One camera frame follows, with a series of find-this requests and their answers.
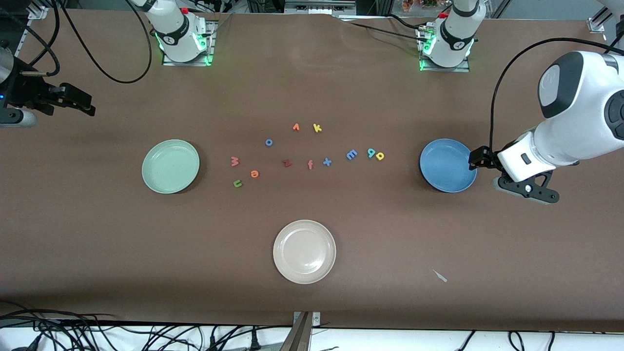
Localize blue plate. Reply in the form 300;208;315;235
420;138;478;194

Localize green plate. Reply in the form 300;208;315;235
142;139;200;195

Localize orange plastic items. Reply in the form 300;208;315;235
401;0;442;11

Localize beige plate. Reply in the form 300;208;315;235
273;220;337;285

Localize silver metal box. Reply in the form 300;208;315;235
284;0;357;15

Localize grey aluminium beam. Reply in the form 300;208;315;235
279;312;312;351

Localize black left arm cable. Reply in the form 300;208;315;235
489;38;624;152

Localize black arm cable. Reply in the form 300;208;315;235
0;0;153;83
489;38;624;152

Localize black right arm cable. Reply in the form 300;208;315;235
0;0;153;83

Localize silver table corner rail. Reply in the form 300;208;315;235
587;0;615;34
15;0;49;57

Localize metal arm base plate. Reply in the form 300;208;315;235
418;27;471;73
162;19;215;67

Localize black table cable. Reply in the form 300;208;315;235
339;19;424;43

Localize small metal bracket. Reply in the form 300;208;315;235
292;311;321;327

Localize black floor cable tangle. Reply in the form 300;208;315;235
0;300;293;351

